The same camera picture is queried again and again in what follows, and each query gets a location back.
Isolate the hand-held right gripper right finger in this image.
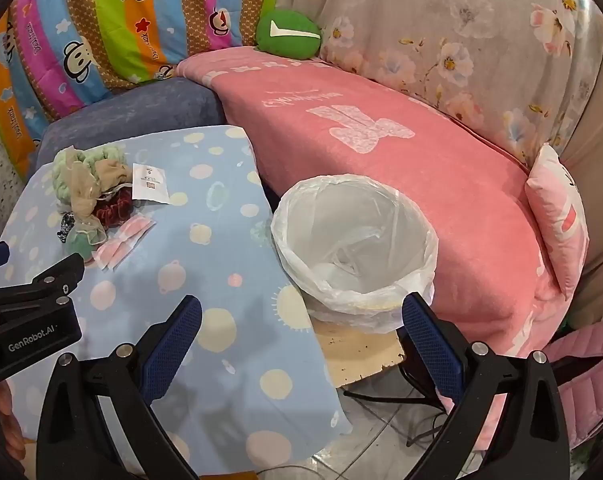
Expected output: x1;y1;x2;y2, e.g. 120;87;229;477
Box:
402;293;571;480

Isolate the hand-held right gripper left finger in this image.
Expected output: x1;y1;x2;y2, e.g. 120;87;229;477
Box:
36;295;203;480

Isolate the leopard print hair tie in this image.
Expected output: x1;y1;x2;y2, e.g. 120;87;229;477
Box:
56;212;80;244

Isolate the white bin with plastic bag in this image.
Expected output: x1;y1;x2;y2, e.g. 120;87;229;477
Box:
271;174;439;335

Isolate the person's left hand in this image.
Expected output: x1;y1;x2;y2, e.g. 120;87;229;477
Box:
0;380;38;462

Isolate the pink striped packet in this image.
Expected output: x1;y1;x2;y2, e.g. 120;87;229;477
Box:
112;212;156;257
92;237;138;272

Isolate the wooden board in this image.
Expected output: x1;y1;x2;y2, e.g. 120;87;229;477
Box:
311;317;408;389

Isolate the beige mesh cloth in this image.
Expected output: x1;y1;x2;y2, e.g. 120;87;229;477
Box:
62;147;132;247

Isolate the dark red velvet scrunchie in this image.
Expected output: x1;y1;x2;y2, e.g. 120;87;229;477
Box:
93;187;135;229

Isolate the light blue dotted cloth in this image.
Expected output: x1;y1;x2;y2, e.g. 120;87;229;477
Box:
0;126;355;478

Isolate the light green fluffy scrunchie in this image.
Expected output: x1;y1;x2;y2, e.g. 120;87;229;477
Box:
51;144;133;212

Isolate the white paper packet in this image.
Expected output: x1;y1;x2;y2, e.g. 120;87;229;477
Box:
132;162;171;205

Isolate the pink quilted jacket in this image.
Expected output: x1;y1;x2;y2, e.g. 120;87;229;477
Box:
545;317;603;455

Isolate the pink blanket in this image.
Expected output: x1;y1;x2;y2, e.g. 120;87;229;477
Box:
176;52;571;453

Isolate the pink pillow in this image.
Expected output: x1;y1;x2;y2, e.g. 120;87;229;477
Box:
525;143;590;302

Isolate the blue-grey sofa cushion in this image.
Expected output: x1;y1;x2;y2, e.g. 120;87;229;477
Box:
28;77;228;172

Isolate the striped monkey print sheet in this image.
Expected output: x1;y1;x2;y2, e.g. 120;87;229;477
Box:
0;0;283;182

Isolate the grey floral sheet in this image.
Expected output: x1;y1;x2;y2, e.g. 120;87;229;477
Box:
276;0;603;171

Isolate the green round cushion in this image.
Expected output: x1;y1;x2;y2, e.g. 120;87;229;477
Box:
255;8;323;57

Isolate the black stool frame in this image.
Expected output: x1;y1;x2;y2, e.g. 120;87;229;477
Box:
341;330;463;452

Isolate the black floor cable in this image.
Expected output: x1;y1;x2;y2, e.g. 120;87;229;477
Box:
405;407;449;449

